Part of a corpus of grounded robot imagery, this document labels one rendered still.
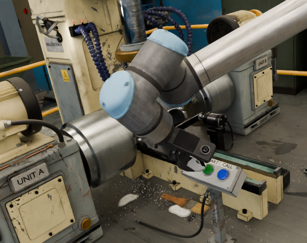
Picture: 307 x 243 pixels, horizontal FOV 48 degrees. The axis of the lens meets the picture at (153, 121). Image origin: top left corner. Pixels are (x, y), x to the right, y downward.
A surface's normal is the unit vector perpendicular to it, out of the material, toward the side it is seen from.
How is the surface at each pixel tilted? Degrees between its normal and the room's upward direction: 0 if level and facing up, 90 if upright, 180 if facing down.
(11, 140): 79
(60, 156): 90
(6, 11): 90
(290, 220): 0
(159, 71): 83
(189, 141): 46
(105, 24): 90
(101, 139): 54
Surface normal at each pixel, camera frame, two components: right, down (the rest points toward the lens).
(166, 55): 0.33, 0.04
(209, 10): -0.70, 0.36
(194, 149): -0.10, -0.36
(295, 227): -0.16, -0.92
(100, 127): 0.26, -0.65
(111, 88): -0.62, -0.43
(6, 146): 0.63, -0.01
